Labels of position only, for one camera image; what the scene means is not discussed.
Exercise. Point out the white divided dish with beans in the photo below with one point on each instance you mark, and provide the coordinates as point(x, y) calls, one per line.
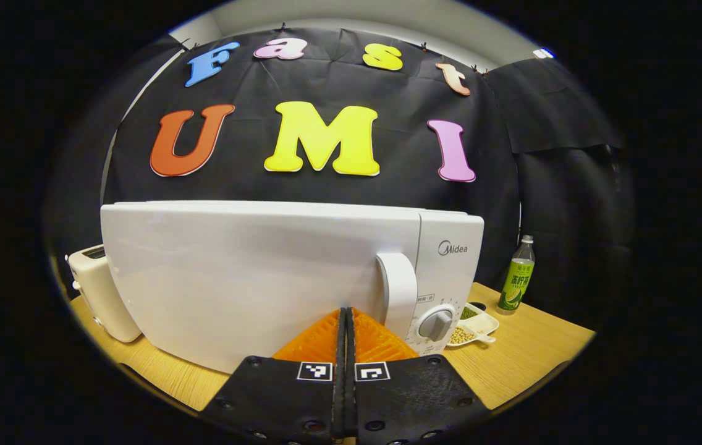
point(468, 334)

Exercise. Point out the cream toaster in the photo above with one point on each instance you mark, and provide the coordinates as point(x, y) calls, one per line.
point(101, 290)

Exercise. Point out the green drink bottle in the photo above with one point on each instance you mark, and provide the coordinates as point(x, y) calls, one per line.
point(515, 284)

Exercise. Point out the white microwave oven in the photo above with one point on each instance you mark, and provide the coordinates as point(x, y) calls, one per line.
point(233, 278)

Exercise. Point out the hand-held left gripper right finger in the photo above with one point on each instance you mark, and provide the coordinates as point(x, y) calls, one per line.
point(419, 402)

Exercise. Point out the black backdrop cloth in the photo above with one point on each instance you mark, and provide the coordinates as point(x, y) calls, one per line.
point(406, 93)

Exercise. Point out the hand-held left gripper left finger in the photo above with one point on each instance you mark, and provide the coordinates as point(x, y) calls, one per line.
point(277, 402)

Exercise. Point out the ceiling light panel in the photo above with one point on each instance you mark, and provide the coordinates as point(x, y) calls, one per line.
point(543, 53)

